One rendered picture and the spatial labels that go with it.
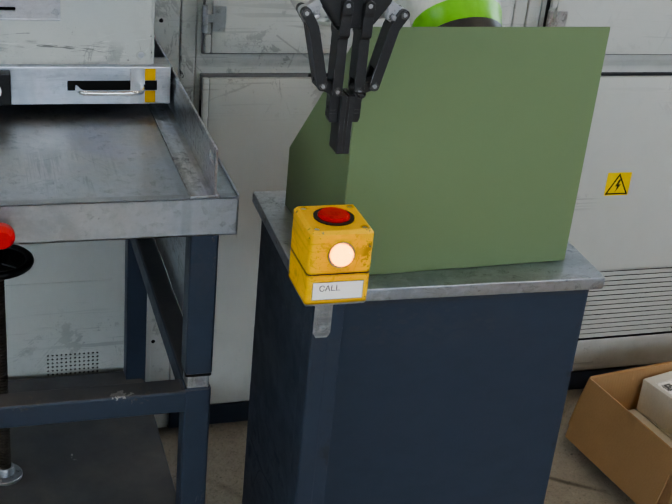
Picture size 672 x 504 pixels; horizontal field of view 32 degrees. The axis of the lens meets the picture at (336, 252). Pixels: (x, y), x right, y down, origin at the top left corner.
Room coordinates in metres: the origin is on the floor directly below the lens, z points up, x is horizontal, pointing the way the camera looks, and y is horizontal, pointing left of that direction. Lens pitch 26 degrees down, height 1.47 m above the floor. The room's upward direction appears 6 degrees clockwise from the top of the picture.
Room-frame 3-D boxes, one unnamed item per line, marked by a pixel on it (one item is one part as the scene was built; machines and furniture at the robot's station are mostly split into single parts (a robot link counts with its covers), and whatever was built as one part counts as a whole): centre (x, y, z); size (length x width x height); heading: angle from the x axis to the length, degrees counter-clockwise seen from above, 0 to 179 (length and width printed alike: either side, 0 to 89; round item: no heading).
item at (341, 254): (1.22, -0.01, 0.87); 0.03 x 0.01 x 0.03; 110
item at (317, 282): (1.27, 0.01, 0.85); 0.08 x 0.08 x 0.10; 20
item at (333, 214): (1.27, 0.01, 0.90); 0.04 x 0.04 x 0.02
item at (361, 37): (1.27, 0.00, 1.11); 0.04 x 0.01 x 0.11; 19
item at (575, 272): (1.58, -0.12, 0.74); 0.45 x 0.34 x 0.02; 108
